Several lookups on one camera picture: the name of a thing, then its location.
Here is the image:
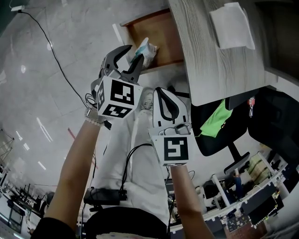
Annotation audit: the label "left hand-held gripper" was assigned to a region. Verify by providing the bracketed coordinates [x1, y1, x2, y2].
[90, 44, 145, 120]

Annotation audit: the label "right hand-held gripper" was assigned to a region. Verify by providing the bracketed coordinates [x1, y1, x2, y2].
[149, 87, 196, 168]

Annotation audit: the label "white teal plastic packet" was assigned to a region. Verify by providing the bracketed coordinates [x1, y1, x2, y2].
[133, 37, 159, 70]

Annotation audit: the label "brown wooden drawer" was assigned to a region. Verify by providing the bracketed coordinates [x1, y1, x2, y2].
[113, 8, 185, 75]

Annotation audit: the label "person's right forearm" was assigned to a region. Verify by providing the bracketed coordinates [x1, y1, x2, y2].
[169, 164, 215, 239]

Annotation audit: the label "person's left forearm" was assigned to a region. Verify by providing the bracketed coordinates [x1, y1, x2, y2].
[43, 120, 101, 225]

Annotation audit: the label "person's white right shoe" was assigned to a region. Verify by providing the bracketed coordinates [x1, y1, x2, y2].
[139, 87, 155, 110]

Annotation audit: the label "green cloth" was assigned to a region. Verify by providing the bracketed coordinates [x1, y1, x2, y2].
[199, 98, 234, 139]

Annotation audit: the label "person's white trousers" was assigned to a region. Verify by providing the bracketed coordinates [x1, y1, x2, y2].
[93, 102, 172, 228]

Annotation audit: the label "red hanging charm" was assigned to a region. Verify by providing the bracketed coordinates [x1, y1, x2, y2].
[247, 96, 256, 118]

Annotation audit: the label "large black office chair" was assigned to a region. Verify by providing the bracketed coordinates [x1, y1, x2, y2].
[190, 87, 299, 175]

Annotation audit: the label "stack of pale boxes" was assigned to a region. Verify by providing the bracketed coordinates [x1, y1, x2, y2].
[247, 155, 270, 185]

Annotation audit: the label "white folded paper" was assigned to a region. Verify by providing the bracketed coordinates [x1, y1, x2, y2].
[208, 2, 256, 50]

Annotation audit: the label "black belt-mounted box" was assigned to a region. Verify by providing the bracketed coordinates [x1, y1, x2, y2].
[83, 187, 128, 207]

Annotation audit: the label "white office desk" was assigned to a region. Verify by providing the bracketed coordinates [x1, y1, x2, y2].
[170, 151, 290, 232]

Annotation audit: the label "person's black white dotted top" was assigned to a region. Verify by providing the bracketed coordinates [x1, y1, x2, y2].
[30, 206, 211, 239]

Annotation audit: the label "black computer monitor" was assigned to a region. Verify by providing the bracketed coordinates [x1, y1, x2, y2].
[242, 182, 285, 225]

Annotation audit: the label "grey wooden shelf unit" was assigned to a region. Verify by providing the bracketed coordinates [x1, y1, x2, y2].
[253, 0, 299, 94]

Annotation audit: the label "black round stool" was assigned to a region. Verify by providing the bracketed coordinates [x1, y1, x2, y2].
[45, 191, 56, 204]

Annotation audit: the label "cluster of black chairs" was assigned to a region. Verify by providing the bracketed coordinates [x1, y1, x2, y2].
[9, 183, 45, 211]

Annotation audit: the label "white bead bracelet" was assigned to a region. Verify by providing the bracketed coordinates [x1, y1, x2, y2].
[84, 116, 105, 127]

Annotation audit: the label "black floor cable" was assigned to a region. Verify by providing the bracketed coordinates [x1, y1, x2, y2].
[20, 10, 88, 106]

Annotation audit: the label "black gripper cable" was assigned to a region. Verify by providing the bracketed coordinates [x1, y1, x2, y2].
[120, 143, 154, 194]

